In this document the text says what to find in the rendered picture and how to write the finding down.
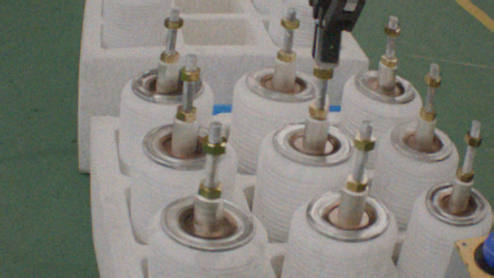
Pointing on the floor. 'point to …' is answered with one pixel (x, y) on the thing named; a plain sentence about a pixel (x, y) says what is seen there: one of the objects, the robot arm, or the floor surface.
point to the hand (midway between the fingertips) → (326, 43)
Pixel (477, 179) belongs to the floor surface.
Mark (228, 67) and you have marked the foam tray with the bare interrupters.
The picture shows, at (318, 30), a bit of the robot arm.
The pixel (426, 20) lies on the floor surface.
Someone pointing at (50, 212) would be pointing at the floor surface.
